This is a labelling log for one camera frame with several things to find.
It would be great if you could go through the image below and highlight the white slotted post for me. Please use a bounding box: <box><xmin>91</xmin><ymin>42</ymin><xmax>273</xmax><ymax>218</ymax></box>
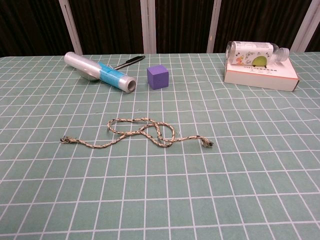
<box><xmin>206</xmin><ymin>0</ymin><xmax>223</xmax><ymax>54</ymax></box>
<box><xmin>139</xmin><ymin>0</ymin><xmax>158</xmax><ymax>54</ymax></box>
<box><xmin>58</xmin><ymin>0</ymin><xmax>84</xmax><ymax>56</ymax></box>
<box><xmin>290</xmin><ymin>0</ymin><xmax>320</xmax><ymax>53</ymax></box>

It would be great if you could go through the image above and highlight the beige speckled braided rope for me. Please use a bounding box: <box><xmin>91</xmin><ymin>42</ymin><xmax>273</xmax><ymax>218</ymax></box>
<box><xmin>59</xmin><ymin>118</ymin><xmax>215</xmax><ymax>150</ymax></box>

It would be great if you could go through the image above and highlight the white flat cardboard box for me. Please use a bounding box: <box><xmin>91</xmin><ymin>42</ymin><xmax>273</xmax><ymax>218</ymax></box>
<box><xmin>223</xmin><ymin>57</ymin><xmax>301</xmax><ymax>93</ymax></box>

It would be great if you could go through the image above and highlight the clear bottle with printed label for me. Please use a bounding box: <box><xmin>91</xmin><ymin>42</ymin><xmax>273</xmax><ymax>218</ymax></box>
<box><xmin>225</xmin><ymin>40</ymin><xmax>291</xmax><ymax>68</ymax></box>

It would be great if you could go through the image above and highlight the clear plastic wrap roll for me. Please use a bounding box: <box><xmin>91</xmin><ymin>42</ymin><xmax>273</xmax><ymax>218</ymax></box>
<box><xmin>63</xmin><ymin>51</ymin><xmax>138</xmax><ymax>94</ymax></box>

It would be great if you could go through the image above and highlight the dark pleated curtain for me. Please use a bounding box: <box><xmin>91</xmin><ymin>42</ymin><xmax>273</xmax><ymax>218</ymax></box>
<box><xmin>0</xmin><ymin>0</ymin><xmax>320</xmax><ymax>58</ymax></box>

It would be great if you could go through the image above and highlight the black pen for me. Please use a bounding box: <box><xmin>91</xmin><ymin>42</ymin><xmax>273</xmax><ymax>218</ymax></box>
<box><xmin>113</xmin><ymin>55</ymin><xmax>146</xmax><ymax>71</ymax></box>

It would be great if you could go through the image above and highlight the purple foam cube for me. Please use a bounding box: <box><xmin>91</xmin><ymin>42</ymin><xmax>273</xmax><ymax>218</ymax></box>
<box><xmin>146</xmin><ymin>64</ymin><xmax>170</xmax><ymax>90</ymax></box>

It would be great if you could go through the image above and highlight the green white-grid tablecloth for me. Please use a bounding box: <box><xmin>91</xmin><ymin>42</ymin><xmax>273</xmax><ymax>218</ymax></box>
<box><xmin>0</xmin><ymin>51</ymin><xmax>320</xmax><ymax>240</ymax></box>

